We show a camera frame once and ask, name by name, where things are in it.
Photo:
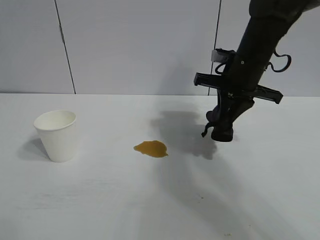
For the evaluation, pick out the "purple and black cloth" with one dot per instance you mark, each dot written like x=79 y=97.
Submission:
x=212 y=115

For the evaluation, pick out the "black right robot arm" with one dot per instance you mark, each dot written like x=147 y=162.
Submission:
x=265 y=30

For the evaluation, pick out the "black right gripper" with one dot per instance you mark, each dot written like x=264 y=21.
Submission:
x=246 y=77

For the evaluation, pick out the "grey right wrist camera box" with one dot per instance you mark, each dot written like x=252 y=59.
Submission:
x=221 y=55

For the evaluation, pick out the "brown liquid spill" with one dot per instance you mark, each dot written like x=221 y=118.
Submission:
x=151 y=148

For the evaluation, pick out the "white paper cup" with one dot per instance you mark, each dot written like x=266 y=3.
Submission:
x=60 y=140

